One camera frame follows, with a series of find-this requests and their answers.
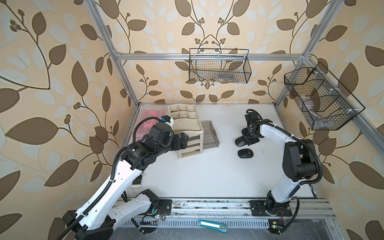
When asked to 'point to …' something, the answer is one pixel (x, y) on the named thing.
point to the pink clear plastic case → (148, 115)
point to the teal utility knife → (215, 226)
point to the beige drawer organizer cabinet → (186, 120)
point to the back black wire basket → (219, 65)
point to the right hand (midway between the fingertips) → (243, 137)
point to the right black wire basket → (325, 103)
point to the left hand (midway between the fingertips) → (179, 136)
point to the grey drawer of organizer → (210, 139)
